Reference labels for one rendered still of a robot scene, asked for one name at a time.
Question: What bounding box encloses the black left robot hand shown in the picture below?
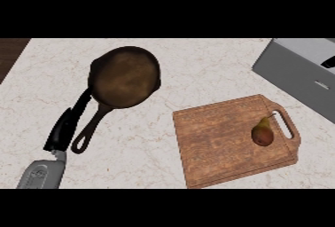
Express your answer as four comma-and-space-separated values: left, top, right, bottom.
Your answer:
41, 87, 94, 153

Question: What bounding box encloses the brown wooden cutting board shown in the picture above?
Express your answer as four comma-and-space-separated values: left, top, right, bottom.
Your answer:
171, 93, 302, 190

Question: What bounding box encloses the grey box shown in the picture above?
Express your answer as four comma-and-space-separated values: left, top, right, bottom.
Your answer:
251, 38, 335, 124

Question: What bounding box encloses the dark cast iron skillet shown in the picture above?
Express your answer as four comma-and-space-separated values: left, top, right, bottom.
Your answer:
69, 45, 162, 155

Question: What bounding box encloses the red and yellow pear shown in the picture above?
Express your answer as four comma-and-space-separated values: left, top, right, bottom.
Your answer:
249, 113, 277, 147

